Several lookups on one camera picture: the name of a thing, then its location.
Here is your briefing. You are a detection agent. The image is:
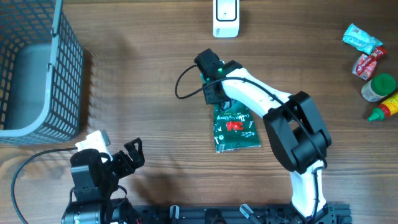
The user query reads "green snack bag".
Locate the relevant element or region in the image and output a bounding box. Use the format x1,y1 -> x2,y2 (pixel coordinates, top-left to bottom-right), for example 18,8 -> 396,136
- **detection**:
213,100 -> 261,153

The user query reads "teal wet wipes pack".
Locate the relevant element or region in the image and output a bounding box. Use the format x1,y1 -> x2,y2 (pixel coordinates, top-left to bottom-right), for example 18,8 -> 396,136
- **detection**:
342,24 -> 382,54

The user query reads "green-lid spice jar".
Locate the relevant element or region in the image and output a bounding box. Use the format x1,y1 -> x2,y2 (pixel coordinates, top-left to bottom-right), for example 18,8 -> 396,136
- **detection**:
361,73 -> 397,102

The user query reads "red Nescafe coffee stick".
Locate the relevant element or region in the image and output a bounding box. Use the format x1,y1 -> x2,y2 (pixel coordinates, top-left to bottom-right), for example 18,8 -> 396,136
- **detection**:
356,47 -> 386,75

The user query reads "red sauce bottle green cap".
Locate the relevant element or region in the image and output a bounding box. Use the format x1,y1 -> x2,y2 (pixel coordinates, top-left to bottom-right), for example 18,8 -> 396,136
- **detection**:
368,92 -> 398,122

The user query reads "red Kleenex tissue pack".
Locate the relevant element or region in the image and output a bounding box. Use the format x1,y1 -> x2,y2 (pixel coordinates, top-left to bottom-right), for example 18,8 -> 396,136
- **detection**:
352,54 -> 377,80

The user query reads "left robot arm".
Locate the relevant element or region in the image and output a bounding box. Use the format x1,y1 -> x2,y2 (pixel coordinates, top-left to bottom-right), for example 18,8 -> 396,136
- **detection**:
61,138 -> 145,224

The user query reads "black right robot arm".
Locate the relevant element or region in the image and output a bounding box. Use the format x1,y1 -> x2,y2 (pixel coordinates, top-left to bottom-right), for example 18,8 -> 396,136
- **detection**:
194,49 -> 331,223

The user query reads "white barcode scanner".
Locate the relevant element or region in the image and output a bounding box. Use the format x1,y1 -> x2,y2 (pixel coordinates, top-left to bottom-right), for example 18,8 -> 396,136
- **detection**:
213,0 -> 240,39

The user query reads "grey plastic mesh basket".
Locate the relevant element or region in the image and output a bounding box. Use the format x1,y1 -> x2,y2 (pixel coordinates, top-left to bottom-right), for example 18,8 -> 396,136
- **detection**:
1,0 -> 84,145

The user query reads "black right camera cable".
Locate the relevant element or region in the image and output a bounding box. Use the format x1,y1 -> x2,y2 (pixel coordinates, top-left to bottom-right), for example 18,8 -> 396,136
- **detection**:
174,63 -> 329,223

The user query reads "black camera cable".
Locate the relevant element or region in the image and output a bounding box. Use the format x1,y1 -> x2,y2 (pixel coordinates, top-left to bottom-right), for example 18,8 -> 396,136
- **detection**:
174,63 -> 329,223
11,147 -> 78,224

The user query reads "black left camera cable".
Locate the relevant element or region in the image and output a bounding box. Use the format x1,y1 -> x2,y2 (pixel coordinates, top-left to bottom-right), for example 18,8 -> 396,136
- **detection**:
11,147 -> 78,224

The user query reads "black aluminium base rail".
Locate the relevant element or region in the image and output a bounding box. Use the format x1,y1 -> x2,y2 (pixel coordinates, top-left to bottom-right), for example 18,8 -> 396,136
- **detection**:
124,203 -> 353,224

